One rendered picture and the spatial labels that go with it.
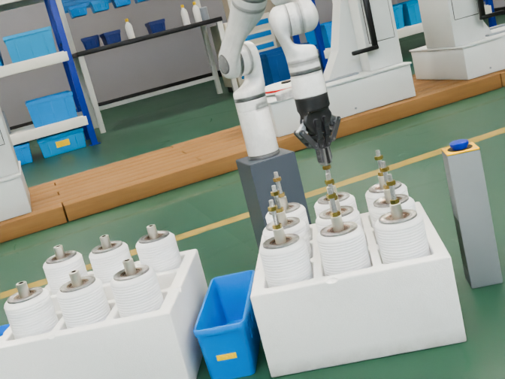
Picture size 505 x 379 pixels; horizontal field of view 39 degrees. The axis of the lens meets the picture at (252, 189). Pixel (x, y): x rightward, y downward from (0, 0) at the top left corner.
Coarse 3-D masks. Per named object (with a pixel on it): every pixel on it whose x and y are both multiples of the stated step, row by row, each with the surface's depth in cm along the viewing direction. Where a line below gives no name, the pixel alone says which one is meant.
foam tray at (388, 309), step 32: (320, 256) 152; (448, 256) 135; (256, 288) 144; (288, 288) 140; (320, 288) 139; (352, 288) 138; (384, 288) 138; (416, 288) 137; (448, 288) 137; (256, 320) 141; (288, 320) 141; (320, 320) 140; (352, 320) 140; (384, 320) 139; (416, 320) 139; (448, 320) 138; (288, 352) 143; (320, 352) 142; (352, 352) 142; (384, 352) 141
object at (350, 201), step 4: (352, 196) 165; (344, 200) 163; (348, 200) 163; (352, 200) 164; (316, 204) 166; (340, 204) 162; (344, 204) 162; (348, 204) 162; (352, 204) 164; (316, 208) 165; (320, 208) 164; (324, 208) 163; (356, 208) 165; (316, 212) 166; (320, 212) 164; (316, 216) 167
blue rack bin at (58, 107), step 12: (48, 96) 628; (60, 96) 584; (72, 96) 588; (36, 108) 581; (48, 108) 584; (60, 108) 587; (72, 108) 590; (36, 120) 583; (48, 120) 586; (60, 120) 589
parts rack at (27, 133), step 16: (0, 0) 557; (16, 0) 560; (32, 0) 618; (48, 0) 570; (48, 16) 626; (64, 32) 575; (64, 48) 577; (16, 64) 567; (32, 64) 571; (48, 64) 575; (64, 64) 631; (80, 96) 586; (80, 112) 630; (32, 128) 590; (48, 128) 582; (64, 128) 586
